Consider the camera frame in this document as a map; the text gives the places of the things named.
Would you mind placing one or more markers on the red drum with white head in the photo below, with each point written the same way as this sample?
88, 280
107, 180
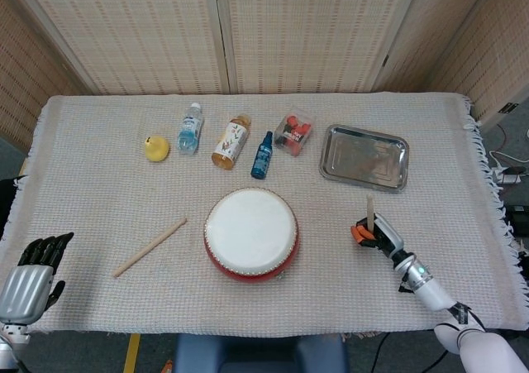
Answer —
250, 228

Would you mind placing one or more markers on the yellow toy pear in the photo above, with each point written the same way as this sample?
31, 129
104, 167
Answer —
157, 149

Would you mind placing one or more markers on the black bulky object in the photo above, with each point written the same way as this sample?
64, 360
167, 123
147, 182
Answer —
6, 203

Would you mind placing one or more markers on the wooden drumstick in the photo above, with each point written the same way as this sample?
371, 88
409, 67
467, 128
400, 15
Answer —
149, 247
370, 211

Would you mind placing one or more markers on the black floor box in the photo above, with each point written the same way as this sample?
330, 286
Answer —
518, 218

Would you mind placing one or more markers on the black-fingered silver left robot hand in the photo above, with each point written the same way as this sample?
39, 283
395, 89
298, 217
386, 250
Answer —
22, 294

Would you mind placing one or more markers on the small blue spray bottle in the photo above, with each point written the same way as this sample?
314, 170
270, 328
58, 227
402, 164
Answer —
261, 158

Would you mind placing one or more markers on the amber tea bottle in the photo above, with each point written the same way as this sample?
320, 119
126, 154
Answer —
230, 143

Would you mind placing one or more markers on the white power strip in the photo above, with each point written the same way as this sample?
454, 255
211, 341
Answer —
510, 178

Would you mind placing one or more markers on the stainless steel tray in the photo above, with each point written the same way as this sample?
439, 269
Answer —
363, 158

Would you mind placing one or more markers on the clear water bottle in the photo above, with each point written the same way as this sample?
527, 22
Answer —
190, 133

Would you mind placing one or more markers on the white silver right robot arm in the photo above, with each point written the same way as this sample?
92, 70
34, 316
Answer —
430, 290

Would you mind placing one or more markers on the woven bamboo screen panel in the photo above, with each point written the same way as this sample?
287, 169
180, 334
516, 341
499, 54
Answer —
25, 79
438, 25
310, 34
496, 58
136, 34

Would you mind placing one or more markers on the beige woven tablecloth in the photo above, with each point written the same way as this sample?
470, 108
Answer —
103, 183

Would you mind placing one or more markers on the clear box of red items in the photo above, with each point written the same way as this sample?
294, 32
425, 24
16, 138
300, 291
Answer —
294, 133

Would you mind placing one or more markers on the black screen hinge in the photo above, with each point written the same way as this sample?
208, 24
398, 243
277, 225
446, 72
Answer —
386, 60

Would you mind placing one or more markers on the orange-tipped silver right robot hand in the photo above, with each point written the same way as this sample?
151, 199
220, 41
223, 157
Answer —
388, 236

